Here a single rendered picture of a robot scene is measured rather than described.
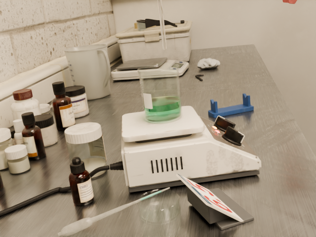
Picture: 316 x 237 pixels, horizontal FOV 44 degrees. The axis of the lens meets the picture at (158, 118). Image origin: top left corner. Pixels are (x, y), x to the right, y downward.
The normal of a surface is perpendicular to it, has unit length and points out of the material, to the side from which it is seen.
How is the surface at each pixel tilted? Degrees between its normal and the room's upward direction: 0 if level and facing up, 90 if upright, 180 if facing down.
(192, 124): 0
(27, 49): 90
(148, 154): 90
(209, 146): 90
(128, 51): 93
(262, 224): 0
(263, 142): 0
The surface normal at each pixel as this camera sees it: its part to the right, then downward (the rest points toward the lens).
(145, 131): -0.11, -0.95
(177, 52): -0.11, 0.36
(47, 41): 0.98, -0.06
